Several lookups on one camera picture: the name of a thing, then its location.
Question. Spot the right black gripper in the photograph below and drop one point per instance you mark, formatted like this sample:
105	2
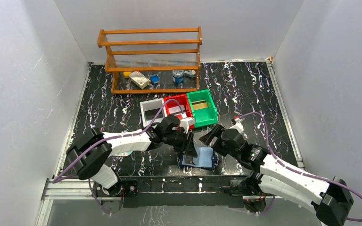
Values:
207	138

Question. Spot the blue small cube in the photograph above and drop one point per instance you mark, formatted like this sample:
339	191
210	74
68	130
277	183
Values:
154	79

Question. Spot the yellow small object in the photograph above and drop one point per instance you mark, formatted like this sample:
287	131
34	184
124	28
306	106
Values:
126	74

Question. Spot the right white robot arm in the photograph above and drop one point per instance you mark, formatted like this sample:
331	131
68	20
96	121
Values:
330	203

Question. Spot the gold card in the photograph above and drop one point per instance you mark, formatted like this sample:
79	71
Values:
198	105

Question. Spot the white plastic bin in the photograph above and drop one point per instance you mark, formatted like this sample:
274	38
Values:
147	105

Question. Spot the red plastic bin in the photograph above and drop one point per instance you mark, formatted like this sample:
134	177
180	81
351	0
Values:
182	99

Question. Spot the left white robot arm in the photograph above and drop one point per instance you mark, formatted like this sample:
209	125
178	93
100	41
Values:
89	153

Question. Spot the white card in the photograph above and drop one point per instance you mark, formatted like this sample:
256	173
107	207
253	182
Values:
176	110

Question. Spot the white red small box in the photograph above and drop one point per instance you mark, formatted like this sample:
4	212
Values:
139	79

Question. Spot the grey tape dispenser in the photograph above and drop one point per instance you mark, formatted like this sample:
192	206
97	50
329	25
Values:
190	73

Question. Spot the blue toothbrush blister pack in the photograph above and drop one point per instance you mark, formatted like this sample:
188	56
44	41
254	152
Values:
125	154

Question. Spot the black card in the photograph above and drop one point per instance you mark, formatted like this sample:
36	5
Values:
150	114

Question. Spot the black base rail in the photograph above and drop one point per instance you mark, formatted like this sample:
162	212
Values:
181	190

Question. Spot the green plastic bin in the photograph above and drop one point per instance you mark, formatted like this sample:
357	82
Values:
207	116

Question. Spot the wooden shelf rack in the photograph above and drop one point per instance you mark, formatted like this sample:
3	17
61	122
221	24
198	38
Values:
151	50

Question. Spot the navy blue card holder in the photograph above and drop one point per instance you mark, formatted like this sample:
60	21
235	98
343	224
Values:
206	158

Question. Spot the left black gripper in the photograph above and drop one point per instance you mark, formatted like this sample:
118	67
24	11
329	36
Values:
185	142

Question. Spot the blue round tin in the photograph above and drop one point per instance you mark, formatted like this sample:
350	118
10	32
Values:
178	76

